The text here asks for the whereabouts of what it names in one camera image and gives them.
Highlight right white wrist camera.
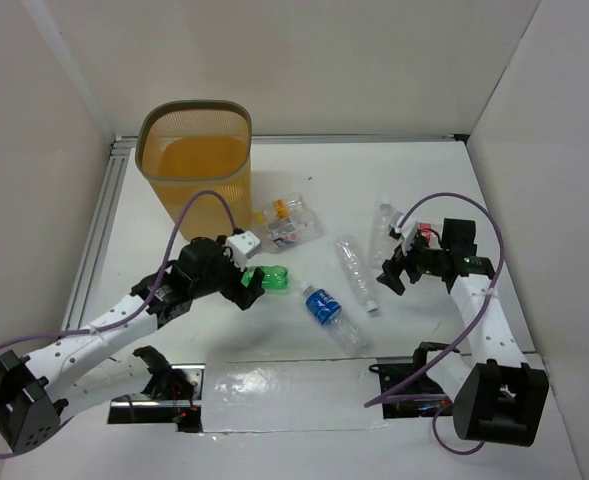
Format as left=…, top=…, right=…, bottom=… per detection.
left=388, top=212, right=418, bottom=254

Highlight yellow mesh waste bin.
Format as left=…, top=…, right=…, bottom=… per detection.
left=135, top=100, right=252, bottom=240

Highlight green plastic bottle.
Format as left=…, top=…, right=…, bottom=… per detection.
left=242, top=265, right=289, bottom=294

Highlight red cap cola bottle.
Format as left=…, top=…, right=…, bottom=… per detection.
left=418, top=222, right=442, bottom=247

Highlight aluminium frame rail back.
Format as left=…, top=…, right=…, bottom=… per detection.
left=252, top=134, right=470, bottom=145

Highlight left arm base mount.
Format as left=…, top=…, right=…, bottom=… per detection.
left=107, top=346, right=205, bottom=433

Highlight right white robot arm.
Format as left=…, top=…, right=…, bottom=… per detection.
left=377, top=215, right=549, bottom=447

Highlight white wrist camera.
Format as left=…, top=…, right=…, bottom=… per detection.
left=231, top=231, right=261, bottom=270
left=388, top=212, right=418, bottom=254

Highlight blue label water bottle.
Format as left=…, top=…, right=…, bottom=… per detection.
left=300, top=282, right=369, bottom=357

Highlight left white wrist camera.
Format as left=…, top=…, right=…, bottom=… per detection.
left=231, top=231, right=261, bottom=270

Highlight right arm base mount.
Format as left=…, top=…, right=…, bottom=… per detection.
left=368, top=342, right=451, bottom=420

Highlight crushed clear bottle white cap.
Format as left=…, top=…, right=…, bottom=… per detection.
left=334, top=235, right=379, bottom=315

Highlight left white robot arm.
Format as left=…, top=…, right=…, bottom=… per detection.
left=0, top=229, right=264, bottom=456

